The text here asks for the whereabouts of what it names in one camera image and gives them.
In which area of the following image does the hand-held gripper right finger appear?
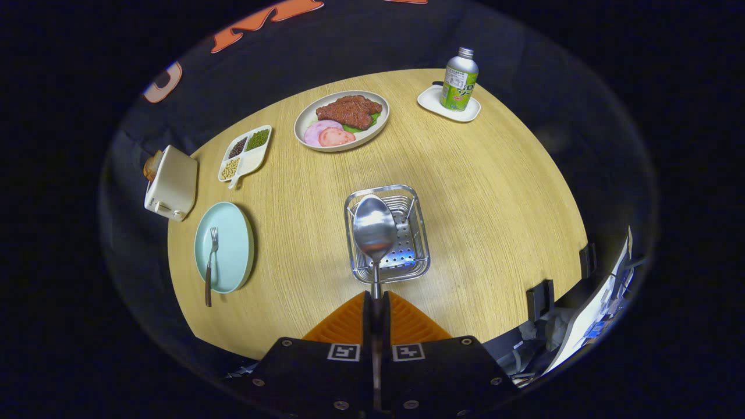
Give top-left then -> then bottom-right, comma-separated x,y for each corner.
381,291 -> 522,419

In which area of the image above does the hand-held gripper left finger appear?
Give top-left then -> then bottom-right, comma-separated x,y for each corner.
236,291 -> 373,419

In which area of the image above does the metal spoon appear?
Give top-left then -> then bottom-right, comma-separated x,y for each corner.
353,195 -> 398,408

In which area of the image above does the metal fork brown handle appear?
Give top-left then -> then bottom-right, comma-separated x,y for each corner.
204,227 -> 219,307

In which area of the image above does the light blue plate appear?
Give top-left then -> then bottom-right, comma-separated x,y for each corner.
194,201 -> 255,294

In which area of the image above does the white oval plate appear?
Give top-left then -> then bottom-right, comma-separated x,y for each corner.
294,90 -> 390,153

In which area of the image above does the reddish pink ham slice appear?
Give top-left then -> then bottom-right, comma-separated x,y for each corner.
318,127 -> 356,147

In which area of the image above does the white divided tray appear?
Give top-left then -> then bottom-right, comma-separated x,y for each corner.
218,125 -> 273,190

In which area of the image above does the pale pink ham slice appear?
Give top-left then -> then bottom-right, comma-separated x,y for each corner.
304,120 -> 344,147

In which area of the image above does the green lettuce leaf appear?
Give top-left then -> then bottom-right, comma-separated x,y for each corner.
343,113 -> 382,133

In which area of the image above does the brown steak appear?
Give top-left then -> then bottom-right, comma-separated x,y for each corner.
316,95 -> 383,130

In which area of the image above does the white square coaster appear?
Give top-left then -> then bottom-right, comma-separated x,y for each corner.
417,85 -> 481,123

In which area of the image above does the white toaster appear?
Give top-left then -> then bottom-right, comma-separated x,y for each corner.
144,145 -> 198,222

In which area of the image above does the green label metal bottle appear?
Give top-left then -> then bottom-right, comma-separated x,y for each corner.
440,47 -> 480,111

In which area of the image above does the brown bread slice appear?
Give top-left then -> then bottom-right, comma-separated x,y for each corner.
143,150 -> 164,182

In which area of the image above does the metal wire basket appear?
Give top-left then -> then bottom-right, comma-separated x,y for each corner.
343,184 -> 431,285

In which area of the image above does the black bracket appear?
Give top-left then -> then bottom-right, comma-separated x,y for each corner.
579,243 -> 597,279
527,279 -> 555,321

